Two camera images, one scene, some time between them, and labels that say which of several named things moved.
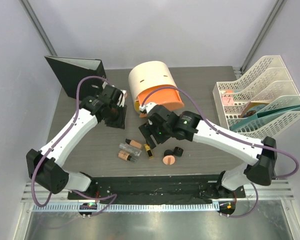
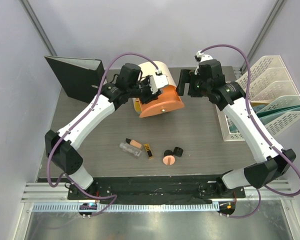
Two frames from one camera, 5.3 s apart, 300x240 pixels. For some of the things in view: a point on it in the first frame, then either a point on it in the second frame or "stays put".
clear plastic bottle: [130, 149] stays put
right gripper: [145, 130] to [188, 76]
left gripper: [120, 123] to [152, 93]
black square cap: [178, 151] stays put
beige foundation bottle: [133, 143] stays put
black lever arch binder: [70, 71] stays put
